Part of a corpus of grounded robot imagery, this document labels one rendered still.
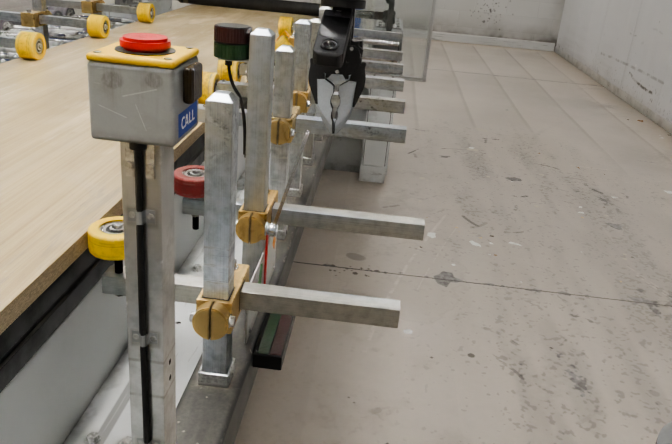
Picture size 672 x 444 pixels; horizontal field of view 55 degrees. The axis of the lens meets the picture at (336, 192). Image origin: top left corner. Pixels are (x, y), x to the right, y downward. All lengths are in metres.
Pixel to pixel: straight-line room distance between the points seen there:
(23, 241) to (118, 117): 0.46
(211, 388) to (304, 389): 1.14
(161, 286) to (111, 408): 0.51
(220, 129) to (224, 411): 0.39
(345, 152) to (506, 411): 2.13
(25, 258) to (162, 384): 0.33
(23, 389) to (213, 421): 0.24
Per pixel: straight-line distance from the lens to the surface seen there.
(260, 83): 1.06
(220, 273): 0.90
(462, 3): 10.04
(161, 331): 0.64
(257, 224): 1.10
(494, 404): 2.20
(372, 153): 3.75
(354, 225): 1.16
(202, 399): 0.98
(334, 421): 2.02
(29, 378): 0.92
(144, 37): 0.56
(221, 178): 0.84
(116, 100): 0.54
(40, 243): 0.97
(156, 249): 0.60
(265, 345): 1.08
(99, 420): 1.09
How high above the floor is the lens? 1.32
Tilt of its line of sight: 21 degrees down
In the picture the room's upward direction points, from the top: 5 degrees clockwise
